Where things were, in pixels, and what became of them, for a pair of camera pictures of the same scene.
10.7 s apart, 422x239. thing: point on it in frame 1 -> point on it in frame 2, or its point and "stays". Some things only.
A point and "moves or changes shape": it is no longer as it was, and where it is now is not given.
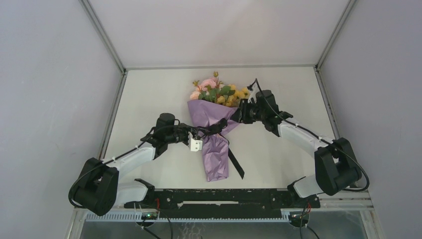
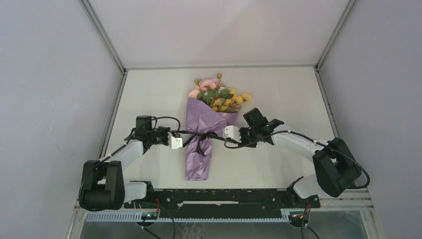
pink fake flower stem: [211, 82] moves or changes shape
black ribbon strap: [217, 128] moves or changes shape
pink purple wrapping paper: [215, 145] moves or changes shape
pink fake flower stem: [195, 95] stays
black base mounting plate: [224, 202] stays
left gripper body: [178, 135] -> [159, 136]
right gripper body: [249, 113] -> [249, 136]
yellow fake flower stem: [230, 100] moves or changes shape
